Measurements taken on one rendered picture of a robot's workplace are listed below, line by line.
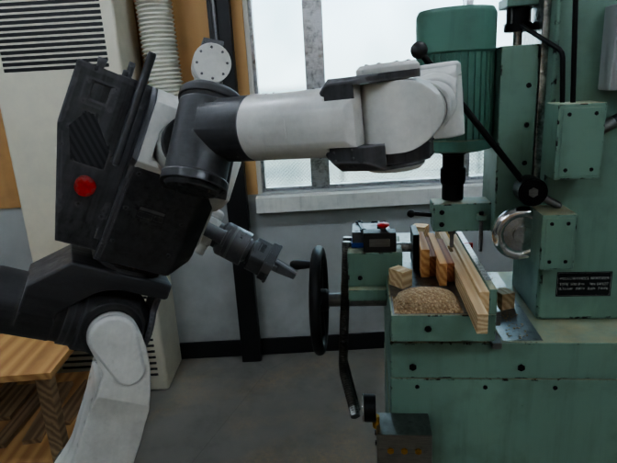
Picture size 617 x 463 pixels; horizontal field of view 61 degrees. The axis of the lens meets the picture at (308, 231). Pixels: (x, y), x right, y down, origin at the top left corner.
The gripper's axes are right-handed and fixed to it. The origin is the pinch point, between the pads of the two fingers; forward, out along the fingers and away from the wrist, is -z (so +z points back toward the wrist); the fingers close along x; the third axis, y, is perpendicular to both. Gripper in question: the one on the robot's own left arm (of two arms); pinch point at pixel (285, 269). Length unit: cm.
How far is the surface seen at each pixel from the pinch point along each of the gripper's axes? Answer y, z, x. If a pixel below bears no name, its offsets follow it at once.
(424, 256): 19.6, -28.0, -4.8
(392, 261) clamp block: 14.1, -22.3, -4.8
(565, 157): 56, -39, -5
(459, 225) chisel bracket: 27.4, -32.4, -12.1
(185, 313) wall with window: -127, 31, -81
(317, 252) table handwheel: 5.4, -5.2, -5.6
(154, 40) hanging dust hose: -10, 89, -102
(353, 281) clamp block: 5.2, -16.4, -1.8
